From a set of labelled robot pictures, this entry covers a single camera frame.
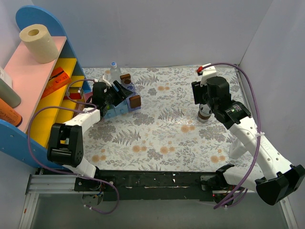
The purple drawer box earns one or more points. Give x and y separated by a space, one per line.
132 88

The beige paper towel roll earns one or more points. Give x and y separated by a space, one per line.
39 42

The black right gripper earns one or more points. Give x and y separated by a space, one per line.
196 92

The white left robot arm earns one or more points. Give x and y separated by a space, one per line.
66 141

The clear textured tray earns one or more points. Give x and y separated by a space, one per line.
180 116

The orange box on shelf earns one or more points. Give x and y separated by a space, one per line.
57 80

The grey green bottle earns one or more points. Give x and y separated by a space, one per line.
8 95

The blue pink yellow shelf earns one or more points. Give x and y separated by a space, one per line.
29 80

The clear plastic water bottle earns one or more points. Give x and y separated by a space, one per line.
115 72

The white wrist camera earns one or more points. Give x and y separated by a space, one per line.
104 79
206 72

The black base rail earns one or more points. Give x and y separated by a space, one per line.
154 185

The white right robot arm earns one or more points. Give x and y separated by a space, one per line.
280 176

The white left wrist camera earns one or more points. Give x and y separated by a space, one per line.
104 79

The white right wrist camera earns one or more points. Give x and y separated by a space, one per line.
206 72

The teal drawer box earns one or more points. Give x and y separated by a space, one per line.
110 113

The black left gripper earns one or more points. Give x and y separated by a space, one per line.
122 89

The orange tube on shelf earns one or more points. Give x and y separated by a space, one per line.
9 115

